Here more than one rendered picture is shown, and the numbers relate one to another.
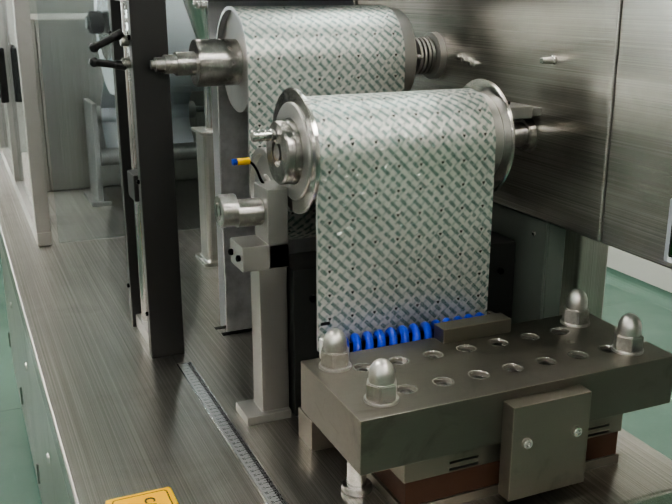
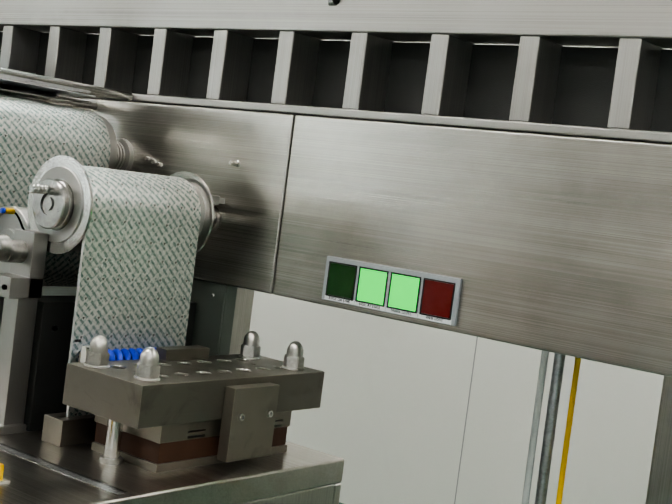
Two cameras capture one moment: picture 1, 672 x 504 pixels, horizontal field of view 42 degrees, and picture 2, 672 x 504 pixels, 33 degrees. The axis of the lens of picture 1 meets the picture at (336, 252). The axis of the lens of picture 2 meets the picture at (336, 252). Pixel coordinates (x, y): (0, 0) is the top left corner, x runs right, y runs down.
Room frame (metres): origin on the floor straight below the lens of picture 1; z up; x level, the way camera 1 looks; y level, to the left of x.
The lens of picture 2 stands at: (-0.68, 0.51, 1.32)
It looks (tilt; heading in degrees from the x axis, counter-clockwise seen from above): 3 degrees down; 331
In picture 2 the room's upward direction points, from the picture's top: 7 degrees clockwise
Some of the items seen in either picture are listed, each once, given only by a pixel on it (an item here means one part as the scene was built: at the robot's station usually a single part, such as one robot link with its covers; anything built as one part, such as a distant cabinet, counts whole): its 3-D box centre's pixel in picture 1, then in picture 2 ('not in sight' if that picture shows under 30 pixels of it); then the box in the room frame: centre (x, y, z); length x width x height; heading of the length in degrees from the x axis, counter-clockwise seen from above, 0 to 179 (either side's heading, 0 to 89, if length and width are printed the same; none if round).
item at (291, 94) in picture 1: (294, 151); (59, 204); (1.02, 0.05, 1.25); 0.15 x 0.01 x 0.15; 24
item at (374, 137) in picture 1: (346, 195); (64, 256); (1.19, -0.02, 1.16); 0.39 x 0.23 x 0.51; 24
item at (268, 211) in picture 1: (259, 304); (9, 331); (1.04, 0.10, 1.05); 0.06 x 0.05 x 0.31; 114
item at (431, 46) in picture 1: (415, 56); (106, 155); (1.37, -0.12, 1.34); 0.07 x 0.07 x 0.07; 24
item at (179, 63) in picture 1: (172, 64); not in sight; (1.22, 0.22, 1.34); 0.06 x 0.03 x 0.03; 114
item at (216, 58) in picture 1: (215, 62); not in sight; (1.24, 0.17, 1.34); 0.06 x 0.06 x 0.06; 24
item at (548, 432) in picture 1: (546, 443); (249, 421); (0.84, -0.23, 0.97); 0.10 x 0.03 x 0.11; 114
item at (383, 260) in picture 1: (406, 264); (135, 301); (1.01, -0.09, 1.11); 0.23 x 0.01 x 0.18; 114
